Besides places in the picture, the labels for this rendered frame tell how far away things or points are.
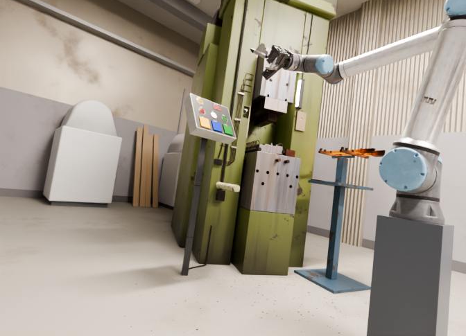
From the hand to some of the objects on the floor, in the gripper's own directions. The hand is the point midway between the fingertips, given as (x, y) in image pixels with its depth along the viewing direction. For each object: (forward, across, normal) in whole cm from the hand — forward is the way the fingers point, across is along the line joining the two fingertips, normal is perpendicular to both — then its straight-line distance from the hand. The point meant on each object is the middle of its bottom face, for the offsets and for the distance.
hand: (256, 59), depth 125 cm
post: (+15, +53, +131) cm, 142 cm away
